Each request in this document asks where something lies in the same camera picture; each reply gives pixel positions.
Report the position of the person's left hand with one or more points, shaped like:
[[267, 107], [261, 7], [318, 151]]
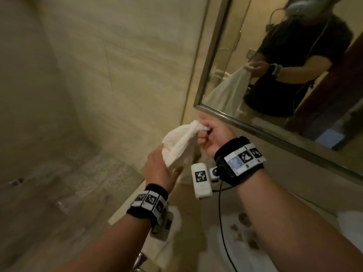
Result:
[[158, 172]]

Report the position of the person's right hand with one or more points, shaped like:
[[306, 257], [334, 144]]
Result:
[[219, 135]]

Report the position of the white waffle towel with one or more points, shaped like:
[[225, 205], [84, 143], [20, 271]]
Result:
[[351, 229], [178, 138]]

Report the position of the white patterned sink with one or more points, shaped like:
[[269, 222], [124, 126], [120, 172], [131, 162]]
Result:
[[241, 252]]

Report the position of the person's left forearm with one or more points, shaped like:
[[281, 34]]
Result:
[[107, 246]]

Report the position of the person's right forearm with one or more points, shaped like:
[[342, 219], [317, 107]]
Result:
[[283, 223]]

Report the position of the black left wristband white tags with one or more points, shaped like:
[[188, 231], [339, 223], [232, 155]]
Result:
[[149, 202]]

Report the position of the black wristband white tags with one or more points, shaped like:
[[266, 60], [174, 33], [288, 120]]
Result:
[[149, 202], [241, 161]]

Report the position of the black right wristband white tags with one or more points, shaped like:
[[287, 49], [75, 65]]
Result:
[[241, 161]]

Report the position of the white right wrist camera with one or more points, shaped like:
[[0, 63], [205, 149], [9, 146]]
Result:
[[201, 181]]

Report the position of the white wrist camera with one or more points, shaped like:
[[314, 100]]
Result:
[[163, 228], [201, 181]]

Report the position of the metal framed wall mirror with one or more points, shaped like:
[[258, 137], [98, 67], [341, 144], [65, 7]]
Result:
[[227, 82]]

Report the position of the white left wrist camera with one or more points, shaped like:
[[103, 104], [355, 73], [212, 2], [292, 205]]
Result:
[[163, 228]]

